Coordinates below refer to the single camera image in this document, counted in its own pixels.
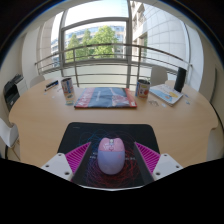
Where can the black cylindrical speaker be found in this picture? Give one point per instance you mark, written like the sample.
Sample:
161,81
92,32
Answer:
180,80

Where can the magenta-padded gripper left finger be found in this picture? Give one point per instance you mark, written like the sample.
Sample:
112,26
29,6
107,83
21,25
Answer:
75,158

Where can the black mouse pad red-blue print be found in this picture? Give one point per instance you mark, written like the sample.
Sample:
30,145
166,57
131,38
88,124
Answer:
110,130

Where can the pink and lilac computer mouse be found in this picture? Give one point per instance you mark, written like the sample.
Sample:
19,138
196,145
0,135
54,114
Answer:
111,158

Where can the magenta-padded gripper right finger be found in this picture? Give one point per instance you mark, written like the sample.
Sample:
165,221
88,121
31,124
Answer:
150,158

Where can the black office printer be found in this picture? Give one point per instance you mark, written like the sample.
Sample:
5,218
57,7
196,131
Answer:
11,93

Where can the light blue booklet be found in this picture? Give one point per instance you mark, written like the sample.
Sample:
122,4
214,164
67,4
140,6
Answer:
166,94

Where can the white chair backrest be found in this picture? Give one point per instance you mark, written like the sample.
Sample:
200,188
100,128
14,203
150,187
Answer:
36,81
158,75

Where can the metal balcony railing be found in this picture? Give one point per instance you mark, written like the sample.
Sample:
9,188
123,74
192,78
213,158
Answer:
140,58

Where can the printed mug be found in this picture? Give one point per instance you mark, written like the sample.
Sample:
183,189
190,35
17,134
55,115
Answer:
142,89
67,87

